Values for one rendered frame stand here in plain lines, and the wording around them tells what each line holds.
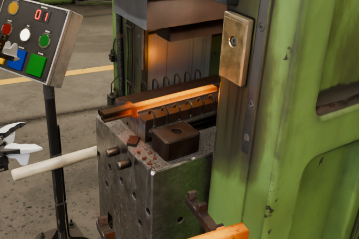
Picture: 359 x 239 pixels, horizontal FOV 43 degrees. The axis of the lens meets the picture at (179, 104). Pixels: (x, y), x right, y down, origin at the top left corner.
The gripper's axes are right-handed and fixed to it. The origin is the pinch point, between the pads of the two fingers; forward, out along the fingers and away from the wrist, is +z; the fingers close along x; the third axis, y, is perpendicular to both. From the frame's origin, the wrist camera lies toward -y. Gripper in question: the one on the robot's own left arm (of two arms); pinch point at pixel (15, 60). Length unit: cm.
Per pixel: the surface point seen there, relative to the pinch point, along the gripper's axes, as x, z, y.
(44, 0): 331, 323, 72
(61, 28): -5.8, 10.3, 15.6
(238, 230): -97, -22, -17
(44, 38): 0.0, 9.9, 10.2
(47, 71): -5.8, 10.3, -0.7
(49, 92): 7.8, 29.2, -9.4
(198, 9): -61, 2, 30
